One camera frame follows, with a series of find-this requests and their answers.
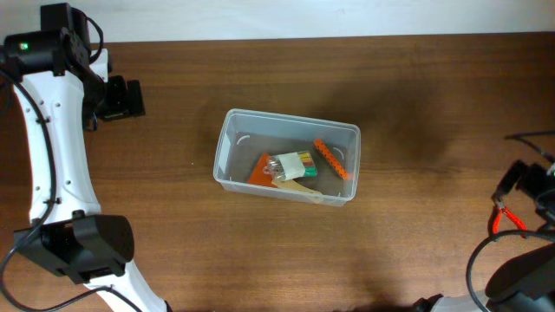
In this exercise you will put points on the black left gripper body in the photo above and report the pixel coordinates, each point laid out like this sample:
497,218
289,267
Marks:
107,100

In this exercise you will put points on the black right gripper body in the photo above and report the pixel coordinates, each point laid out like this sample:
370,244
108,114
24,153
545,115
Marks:
537,185

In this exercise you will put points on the red handled pliers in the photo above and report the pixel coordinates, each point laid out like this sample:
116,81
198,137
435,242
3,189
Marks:
500,210

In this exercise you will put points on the red scraper wooden handle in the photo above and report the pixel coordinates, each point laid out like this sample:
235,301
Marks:
261,176

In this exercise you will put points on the clear bag of wall plugs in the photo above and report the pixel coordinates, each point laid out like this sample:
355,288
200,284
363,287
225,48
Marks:
289,166

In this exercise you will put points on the clear plastic container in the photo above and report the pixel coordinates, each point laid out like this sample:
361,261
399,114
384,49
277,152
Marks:
246,135

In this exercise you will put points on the orange bit holder strip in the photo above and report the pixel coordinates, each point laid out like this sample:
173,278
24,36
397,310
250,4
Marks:
332,160

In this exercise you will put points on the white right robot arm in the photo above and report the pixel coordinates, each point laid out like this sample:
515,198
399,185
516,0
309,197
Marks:
525,282

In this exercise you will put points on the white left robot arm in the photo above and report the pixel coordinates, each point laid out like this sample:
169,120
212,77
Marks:
65,88

